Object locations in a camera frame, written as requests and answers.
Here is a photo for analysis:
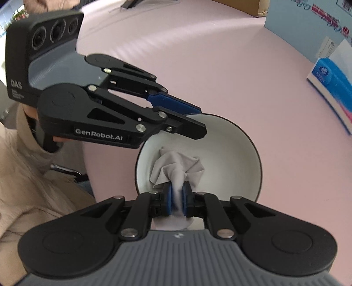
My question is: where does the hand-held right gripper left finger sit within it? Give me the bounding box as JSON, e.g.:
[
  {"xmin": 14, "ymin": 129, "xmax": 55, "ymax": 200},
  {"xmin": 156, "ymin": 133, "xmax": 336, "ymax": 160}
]
[{"xmin": 78, "ymin": 184, "xmax": 173, "ymax": 239}]

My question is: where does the blue cardboard panel red print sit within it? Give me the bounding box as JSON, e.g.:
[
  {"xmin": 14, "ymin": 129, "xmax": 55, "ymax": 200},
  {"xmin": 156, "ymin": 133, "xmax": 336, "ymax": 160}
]
[{"xmin": 264, "ymin": 0, "xmax": 352, "ymax": 68}]

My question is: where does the black chair frame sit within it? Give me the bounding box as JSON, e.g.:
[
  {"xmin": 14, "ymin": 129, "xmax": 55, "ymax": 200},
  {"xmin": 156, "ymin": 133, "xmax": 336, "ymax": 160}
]
[{"xmin": 50, "ymin": 163, "xmax": 90, "ymax": 182}]

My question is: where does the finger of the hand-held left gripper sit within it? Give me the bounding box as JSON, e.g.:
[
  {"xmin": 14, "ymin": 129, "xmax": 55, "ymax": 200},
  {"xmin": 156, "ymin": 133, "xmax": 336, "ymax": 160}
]
[
  {"xmin": 102, "ymin": 61, "xmax": 202, "ymax": 115},
  {"xmin": 87, "ymin": 85, "xmax": 207, "ymax": 139}
]

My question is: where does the grey cleaning cloth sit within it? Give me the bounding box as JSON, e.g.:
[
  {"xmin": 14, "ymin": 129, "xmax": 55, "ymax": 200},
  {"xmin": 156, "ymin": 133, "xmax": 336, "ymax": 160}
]
[{"xmin": 150, "ymin": 147, "xmax": 205, "ymax": 218}]

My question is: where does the brown cardboard box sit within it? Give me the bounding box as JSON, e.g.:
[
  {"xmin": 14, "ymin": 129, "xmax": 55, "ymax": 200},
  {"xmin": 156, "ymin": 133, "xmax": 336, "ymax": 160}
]
[{"xmin": 242, "ymin": 0, "xmax": 272, "ymax": 17}]

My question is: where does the white paper label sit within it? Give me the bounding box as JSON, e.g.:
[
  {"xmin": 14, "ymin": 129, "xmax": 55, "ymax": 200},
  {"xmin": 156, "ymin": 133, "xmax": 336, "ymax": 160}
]
[{"xmin": 320, "ymin": 36, "xmax": 338, "ymax": 60}]

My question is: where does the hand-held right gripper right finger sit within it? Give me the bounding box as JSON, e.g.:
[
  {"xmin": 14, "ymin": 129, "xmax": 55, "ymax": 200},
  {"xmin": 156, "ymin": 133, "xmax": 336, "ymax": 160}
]
[{"xmin": 181, "ymin": 181, "xmax": 275, "ymax": 240}]

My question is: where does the blue tissue box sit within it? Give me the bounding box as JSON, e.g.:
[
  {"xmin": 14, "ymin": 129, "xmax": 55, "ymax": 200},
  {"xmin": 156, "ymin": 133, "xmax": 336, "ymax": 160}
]
[{"xmin": 306, "ymin": 38, "xmax": 352, "ymax": 135}]

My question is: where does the white bowl with black rim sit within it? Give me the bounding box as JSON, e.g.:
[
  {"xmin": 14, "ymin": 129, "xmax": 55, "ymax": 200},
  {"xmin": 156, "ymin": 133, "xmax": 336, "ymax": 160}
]
[{"xmin": 135, "ymin": 113, "xmax": 263, "ymax": 230}]

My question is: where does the person's beige sweater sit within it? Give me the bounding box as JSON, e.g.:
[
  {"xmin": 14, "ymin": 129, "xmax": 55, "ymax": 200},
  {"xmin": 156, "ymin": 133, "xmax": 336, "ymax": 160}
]
[{"xmin": 0, "ymin": 168, "xmax": 96, "ymax": 240}]

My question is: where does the person's left forearm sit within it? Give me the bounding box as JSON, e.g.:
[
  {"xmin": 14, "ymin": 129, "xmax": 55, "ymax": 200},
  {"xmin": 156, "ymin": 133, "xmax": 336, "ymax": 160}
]
[{"xmin": 0, "ymin": 105, "xmax": 83, "ymax": 182}]

